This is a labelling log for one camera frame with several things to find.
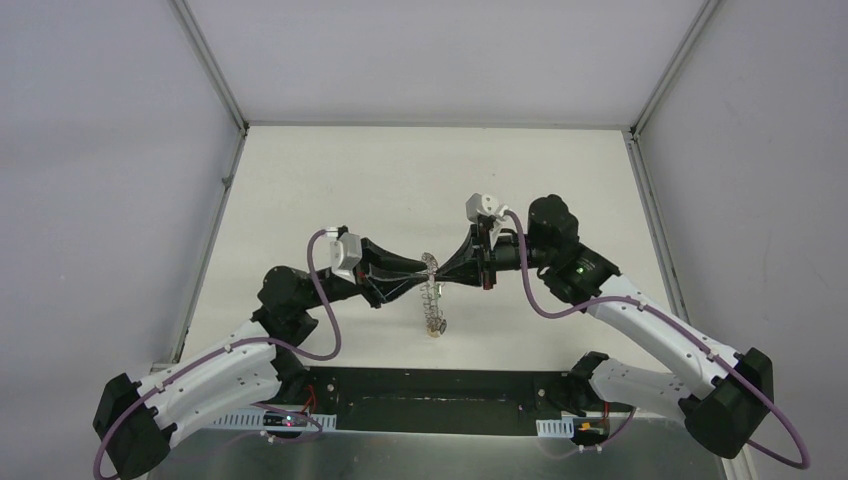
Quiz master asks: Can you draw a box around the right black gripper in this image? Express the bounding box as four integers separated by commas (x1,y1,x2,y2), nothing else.
434,224,553,291

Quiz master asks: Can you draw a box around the metal disc with keyrings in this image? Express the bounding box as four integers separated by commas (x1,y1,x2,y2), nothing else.
420,252,447,334

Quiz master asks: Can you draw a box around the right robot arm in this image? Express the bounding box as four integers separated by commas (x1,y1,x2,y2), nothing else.
437,193,774,459

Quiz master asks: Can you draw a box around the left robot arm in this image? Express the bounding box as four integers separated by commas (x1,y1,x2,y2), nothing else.
92,227,429,479

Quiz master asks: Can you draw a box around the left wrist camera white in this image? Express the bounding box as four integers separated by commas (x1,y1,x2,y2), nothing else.
324,226,363,284

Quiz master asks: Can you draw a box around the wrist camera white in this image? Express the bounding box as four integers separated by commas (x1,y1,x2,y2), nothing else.
324,226,363,284
465,193,509,234

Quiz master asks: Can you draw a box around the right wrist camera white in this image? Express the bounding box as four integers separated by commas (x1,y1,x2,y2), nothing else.
465,193,509,234

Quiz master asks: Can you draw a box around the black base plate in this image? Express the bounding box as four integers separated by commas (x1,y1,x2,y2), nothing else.
241,366,634,437

